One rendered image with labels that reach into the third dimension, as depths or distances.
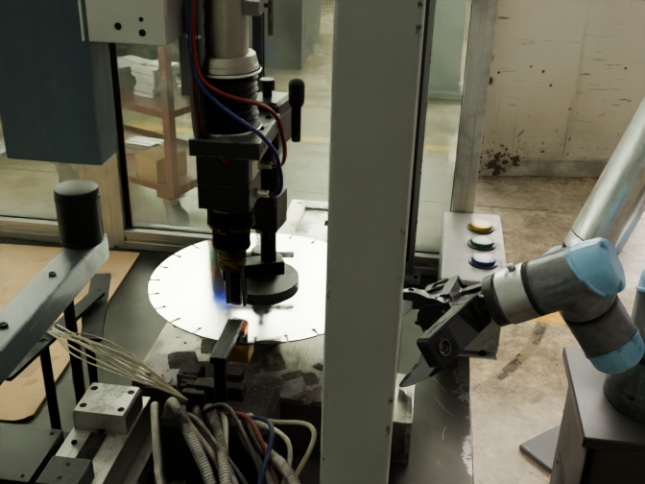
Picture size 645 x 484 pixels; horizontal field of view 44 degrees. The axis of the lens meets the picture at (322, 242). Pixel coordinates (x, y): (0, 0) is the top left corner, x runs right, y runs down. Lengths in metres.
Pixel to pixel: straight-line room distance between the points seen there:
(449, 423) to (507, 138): 3.13
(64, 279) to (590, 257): 0.65
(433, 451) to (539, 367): 1.60
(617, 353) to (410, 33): 0.80
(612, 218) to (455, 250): 0.36
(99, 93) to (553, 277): 0.58
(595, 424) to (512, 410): 1.25
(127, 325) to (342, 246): 1.11
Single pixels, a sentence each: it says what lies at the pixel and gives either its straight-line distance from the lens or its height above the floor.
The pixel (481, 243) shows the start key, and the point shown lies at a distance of 1.44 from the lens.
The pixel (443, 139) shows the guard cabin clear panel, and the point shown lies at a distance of 1.56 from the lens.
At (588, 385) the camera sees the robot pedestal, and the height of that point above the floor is 0.75.
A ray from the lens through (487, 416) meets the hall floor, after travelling 2.52.
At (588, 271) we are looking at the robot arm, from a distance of 1.03.
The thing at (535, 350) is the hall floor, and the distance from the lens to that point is 2.86.
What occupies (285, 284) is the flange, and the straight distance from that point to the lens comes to 1.16.
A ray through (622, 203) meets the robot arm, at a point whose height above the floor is 1.11.
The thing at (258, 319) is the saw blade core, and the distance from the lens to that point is 1.10.
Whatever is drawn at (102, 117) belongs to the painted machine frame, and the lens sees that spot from 0.88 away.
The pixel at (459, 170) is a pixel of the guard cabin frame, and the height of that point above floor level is 0.98.
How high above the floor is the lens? 1.53
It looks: 26 degrees down
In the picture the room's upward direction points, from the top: 2 degrees clockwise
